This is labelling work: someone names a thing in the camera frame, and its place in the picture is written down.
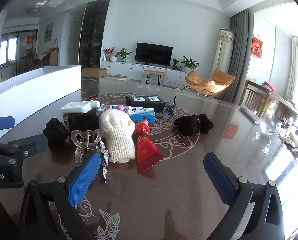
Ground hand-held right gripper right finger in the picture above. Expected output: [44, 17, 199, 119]
[203, 152, 285, 240]

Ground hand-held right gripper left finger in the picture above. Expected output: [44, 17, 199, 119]
[19, 152, 102, 240]

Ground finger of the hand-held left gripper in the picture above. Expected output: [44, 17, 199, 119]
[0, 116, 15, 132]
[0, 134, 49, 167]

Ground black fuzzy item pair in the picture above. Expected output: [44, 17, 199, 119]
[43, 117, 69, 148]

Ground silver rhinestone bow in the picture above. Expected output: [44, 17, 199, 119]
[74, 140, 109, 184]

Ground clear hair claw clip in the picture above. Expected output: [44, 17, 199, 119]
[70, 129, 102, 153]

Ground large white storage box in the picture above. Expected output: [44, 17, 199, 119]
[0, 65, 82, 143]

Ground black velvet scrunchie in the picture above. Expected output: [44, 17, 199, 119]
[67, 113, 101, 133]

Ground white lotion bottle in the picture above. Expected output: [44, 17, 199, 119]
[61, 101, 101, 115]

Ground white knit hat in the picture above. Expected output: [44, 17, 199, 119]
[99, 109, 136, 164]

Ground black scrunchie with pearls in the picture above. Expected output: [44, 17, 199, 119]
[193, 114, 214, 134]

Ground black plush hair clip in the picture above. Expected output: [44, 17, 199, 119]
[174, 116, 198, 135]

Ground red foil packet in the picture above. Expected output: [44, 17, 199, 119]
[134, 119, 163, 175]

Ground purple mermaid toy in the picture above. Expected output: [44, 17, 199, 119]
[113, 104, 129, 114]

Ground blue white toothpaste box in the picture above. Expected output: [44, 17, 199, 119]
[96, 104, 156, 125]

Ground black cardboard box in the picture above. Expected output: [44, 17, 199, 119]
[126, 95, 166, 113]

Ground dark patterned glass desktop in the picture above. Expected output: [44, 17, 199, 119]
[0, 77, 298, 240]

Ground black remote control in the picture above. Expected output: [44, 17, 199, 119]
[240, 106, 260, 123]

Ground pile of assorted small items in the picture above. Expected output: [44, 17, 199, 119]
[276, 115, 298, 173]

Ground brown cardboard box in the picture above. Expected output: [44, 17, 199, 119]
[81, 67, 107, 78]

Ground wooden slat chair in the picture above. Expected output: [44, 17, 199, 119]
[244, 80, 272, 117]

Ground orange lounge chair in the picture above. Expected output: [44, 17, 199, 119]
[180, 69, 235, 97]

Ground beige pet bed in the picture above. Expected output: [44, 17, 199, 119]
[103, 74, 127, 81]

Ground small red item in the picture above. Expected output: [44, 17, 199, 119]
[261, 81, 275, 92]

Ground red flowers in vase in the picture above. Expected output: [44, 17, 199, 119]
[103, 46, 118, 62]

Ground white television cabinet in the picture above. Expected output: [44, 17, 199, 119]
[100, 61, 189, 85]

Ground large leafy potted plant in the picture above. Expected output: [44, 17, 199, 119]
[181, 56, 200, 73]

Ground dark glass display cabinet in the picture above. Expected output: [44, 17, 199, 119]
[78, 0, 111, 69]

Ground green potted plant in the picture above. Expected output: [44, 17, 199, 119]
[115, 48, 132, 62]

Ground wooden bench with metal legs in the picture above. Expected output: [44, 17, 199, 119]
[143, 69, 166, 85]

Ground grey curtain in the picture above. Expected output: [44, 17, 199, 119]
[223, 9, 249, 105]

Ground standing air conditioner with cover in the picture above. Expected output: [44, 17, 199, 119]
[210, 28, 235, 79]

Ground white sheer curtain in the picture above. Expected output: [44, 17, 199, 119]
[285, 37, 298, 103]

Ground flat screen television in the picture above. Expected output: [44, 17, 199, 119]
[135, 42, 173, 67]

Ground framed wall painting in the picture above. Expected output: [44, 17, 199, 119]
[44, 22, 54, 42]

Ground red wall hanging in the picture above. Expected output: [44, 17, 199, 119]
[252, 36, 263, 58]

